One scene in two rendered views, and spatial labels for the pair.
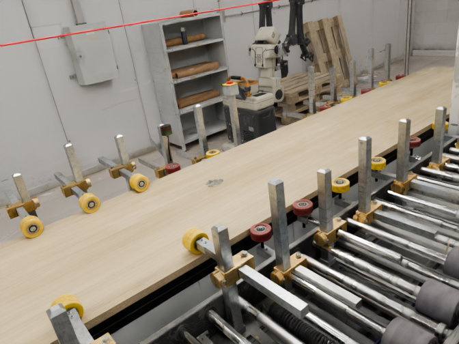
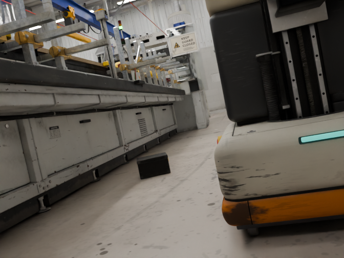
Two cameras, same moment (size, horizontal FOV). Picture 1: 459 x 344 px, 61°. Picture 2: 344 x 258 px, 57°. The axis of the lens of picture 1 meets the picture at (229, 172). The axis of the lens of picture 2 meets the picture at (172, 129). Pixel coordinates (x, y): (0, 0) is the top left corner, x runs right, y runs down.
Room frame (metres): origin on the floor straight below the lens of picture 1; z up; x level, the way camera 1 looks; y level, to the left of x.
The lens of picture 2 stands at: (4.38, -1.44, 0.38)
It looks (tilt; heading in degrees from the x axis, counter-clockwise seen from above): 3 degrees down; 138
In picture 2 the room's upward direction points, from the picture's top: 11 degrees counter-clockwise
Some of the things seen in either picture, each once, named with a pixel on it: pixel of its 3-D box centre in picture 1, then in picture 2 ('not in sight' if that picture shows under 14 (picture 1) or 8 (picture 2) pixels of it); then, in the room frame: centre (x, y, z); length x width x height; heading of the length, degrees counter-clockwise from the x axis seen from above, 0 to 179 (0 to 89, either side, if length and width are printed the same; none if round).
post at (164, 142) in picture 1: (169, 164); (132, 64); (2.07, 0.33, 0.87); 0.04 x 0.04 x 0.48; 35
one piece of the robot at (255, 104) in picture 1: (251, 114); (289, 28); (3.86, -0.31, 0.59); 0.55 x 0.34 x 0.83; 35
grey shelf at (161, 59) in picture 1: (192, 82); not in sight; (5.05, 0.29, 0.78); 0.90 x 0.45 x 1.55; 125
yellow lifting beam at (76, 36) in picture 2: not in sight; (73, 35); (-2.58, 2.35, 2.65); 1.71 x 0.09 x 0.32; 125
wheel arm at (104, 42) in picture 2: (304, 117); (70, 51); (2.81, -0.62, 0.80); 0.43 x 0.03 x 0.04; 35
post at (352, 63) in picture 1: (352, 90); not in sight; (3.09, -1.09, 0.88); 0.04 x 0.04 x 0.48; 35
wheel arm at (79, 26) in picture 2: (325, 105); (41, 38); (2.96, -0.83, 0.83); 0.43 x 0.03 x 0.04; 35
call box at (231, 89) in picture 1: (230, 89); (101, 16); (2.37, -0.08, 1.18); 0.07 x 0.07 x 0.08; 35
